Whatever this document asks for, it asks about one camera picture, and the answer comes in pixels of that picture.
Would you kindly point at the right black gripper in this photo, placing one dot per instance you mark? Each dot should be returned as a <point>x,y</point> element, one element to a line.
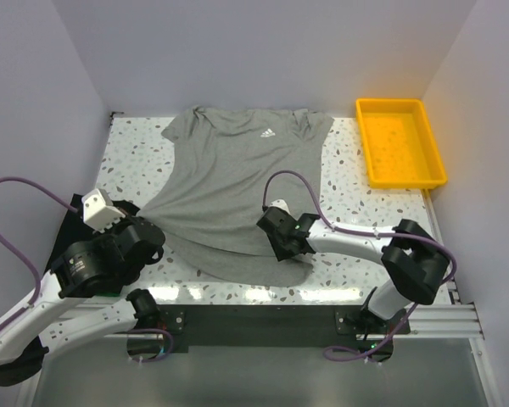
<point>281,253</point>

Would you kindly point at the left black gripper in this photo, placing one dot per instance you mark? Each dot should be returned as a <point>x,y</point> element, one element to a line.
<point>125,221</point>

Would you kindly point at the grey t shirt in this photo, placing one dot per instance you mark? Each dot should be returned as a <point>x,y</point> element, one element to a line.
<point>227,164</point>

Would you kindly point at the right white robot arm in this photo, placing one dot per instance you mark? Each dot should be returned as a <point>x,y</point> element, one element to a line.
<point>415,263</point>

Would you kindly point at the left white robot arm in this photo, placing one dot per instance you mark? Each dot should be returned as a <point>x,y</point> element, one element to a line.
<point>33,329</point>

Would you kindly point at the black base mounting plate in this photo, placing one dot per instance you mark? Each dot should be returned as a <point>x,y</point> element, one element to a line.
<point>274,326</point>

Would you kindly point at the yellow plastic bin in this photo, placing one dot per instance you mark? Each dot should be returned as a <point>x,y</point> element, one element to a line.
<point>400,149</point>

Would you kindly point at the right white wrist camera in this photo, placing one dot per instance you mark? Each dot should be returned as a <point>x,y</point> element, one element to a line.
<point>279,203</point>

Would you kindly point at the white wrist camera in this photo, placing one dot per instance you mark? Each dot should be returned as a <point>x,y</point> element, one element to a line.
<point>279,203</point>
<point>99,212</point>

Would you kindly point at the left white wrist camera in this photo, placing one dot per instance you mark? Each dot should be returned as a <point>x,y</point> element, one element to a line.
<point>99,212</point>

